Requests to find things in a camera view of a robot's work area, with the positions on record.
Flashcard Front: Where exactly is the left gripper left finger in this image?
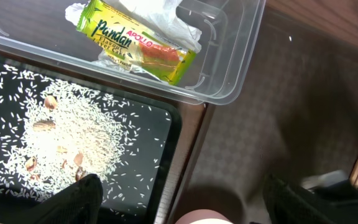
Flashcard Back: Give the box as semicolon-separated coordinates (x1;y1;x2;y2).
7;174;103;224

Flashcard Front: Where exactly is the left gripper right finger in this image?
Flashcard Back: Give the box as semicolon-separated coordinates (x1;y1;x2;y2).
262;175;358;224

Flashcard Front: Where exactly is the green yellow snack wrapper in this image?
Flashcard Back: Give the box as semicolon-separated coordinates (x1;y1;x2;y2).
76;1;196;85

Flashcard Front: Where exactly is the white napkin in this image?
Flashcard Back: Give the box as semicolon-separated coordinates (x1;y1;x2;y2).
64;0;203;74

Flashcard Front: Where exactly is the clear plastic waste bin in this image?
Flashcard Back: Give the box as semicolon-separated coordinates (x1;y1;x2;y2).
0;0;265;105

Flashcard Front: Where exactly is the spilled white rice pile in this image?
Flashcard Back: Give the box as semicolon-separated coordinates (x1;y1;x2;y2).
0;63;175;220

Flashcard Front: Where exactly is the black plastic tray bin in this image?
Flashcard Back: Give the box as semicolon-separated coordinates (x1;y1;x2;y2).
0;56;181;223

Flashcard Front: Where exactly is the brown serving tray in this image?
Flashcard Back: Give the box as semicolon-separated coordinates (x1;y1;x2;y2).
163;7;358;223

